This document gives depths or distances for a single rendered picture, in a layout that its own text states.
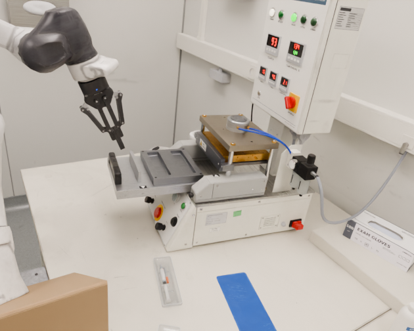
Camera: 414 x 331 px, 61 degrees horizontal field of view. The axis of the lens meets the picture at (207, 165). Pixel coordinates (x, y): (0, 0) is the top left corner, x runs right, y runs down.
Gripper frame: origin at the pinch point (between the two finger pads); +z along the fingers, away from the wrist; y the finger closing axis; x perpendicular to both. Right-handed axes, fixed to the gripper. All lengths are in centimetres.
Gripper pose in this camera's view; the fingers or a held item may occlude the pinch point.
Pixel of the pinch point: (117, 138)
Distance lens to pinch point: 111.8
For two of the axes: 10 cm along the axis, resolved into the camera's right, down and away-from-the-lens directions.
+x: 4.2, 4.6, -7.8
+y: -8.8, 4.2, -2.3
